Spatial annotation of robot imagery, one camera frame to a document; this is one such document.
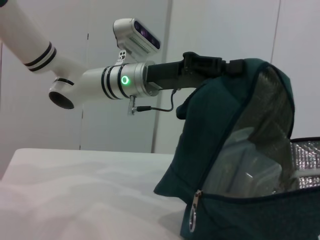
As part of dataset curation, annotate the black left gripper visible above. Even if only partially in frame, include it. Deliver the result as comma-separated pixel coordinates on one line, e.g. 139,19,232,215
145,51,245,90

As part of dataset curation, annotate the dark teal insulated lunch bag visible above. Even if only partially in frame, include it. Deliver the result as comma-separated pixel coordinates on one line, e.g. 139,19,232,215
153,57,320,240

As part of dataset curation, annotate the clear blue-rimmed food container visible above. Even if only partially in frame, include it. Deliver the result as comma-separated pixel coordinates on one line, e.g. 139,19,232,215
207,126,301,199

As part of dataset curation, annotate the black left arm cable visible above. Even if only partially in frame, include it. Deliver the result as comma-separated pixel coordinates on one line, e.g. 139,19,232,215
127,88,181,116

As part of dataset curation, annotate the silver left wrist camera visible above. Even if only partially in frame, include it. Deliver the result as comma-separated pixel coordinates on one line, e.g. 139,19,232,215
112,18,161,62

